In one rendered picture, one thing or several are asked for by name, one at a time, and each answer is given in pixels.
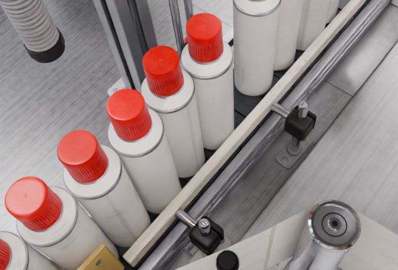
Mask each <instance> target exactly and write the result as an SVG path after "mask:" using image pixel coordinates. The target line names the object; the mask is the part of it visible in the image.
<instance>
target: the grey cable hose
mask: <svg viewBox="0 0 398 270"><path fill-rule="evenodd" d="M0 5H1V7H2V9H3V10H4V12H5V13H6V15H7V17H8V18H9V20H10V21H11V23H12V25H13V26H14V28H15V29H16V31H17V33H18V34H19V36H20V37H21V39H22V41H23V42H24V47H25V49H26V51H27V52H28V54H29V55H30V57H31V58H32V59H34V60H35V61H37V62H40V63H50V62H53V61H55V60H57V59H58V58H59V57H60V56H61V55H62V54H63V52H64V51H65V39H64V37H63V35H62V33H61V32H60V30H59V29H58V28H57V27H56V26H55V24H54V22H53V20H52V18H51V16H50V14H49V12H48V10H47V8H46V6H45V4H44V2H43V0H0Z"/></svg>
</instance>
